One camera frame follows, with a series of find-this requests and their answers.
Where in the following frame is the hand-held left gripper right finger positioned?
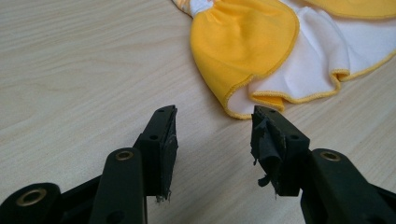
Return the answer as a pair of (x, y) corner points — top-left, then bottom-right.
(249, 105), (311, 198)

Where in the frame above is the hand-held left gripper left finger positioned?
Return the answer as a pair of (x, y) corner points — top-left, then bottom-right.
(133, 105), (179, 203)

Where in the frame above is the yellow and white garment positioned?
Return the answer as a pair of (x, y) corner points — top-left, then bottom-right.
(171, 0), (396, 120)

